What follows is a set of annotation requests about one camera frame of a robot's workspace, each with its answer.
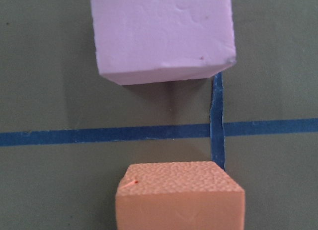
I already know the brown paper table cover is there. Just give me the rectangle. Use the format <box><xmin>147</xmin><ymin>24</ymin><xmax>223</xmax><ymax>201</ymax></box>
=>
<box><xmin>0</xmin><ymin>0</ymin><xmax>318</xmax><ymax>230</ymax></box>

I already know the pink foam cube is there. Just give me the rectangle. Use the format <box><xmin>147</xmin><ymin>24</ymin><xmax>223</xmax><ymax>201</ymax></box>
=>
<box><xmin>90</xmin><ymin>0</ymin><xmax>237</xmax><ymax>85</ymax></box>

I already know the orange foam cube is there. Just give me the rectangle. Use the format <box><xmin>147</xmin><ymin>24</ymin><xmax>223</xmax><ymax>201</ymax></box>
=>
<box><xmin>115</xmin><ymin>161</ymin><xmax>245</xmax><ymax>230</ymax></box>

